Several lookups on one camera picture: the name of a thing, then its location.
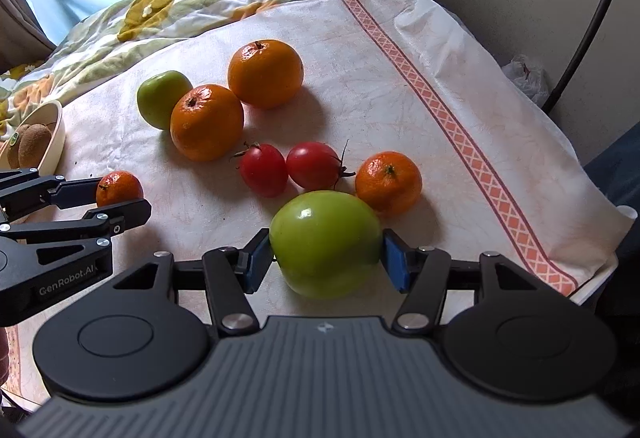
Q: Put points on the brown curtain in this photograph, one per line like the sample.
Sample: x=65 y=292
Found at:
x=20 y=28

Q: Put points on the dark blue cloth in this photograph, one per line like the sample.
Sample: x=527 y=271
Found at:
x=617 y=168

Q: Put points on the small green apple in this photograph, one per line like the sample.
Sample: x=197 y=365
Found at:
x=157 y=98

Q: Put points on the small tangerine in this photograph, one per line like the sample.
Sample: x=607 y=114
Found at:
x=120 y=185

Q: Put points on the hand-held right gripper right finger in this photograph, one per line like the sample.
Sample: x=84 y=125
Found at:
x=395 y=263

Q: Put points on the large orange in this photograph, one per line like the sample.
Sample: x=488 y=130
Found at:
x=265 y=73
x=207 y=123

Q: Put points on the large green apple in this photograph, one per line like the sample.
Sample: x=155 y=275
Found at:
x=325 y=243

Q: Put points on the red tomato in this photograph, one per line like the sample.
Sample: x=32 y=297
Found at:
x=263 y=171
x=312 y=166

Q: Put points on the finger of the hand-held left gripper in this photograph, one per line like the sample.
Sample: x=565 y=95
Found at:
x=127 y=213
x=75 y=190

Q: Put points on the clear plastic bag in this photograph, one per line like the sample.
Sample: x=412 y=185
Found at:
x=525 y=78

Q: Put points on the white cloth with orange band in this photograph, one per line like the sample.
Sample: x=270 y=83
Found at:
x=425 y=93

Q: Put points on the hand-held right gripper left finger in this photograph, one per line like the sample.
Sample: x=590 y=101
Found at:
x=257 y=263

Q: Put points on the green striped floral blanket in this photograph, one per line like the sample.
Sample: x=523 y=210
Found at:
x=150 y=13

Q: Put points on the cream bowl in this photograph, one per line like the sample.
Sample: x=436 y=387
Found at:
x=57 y=138

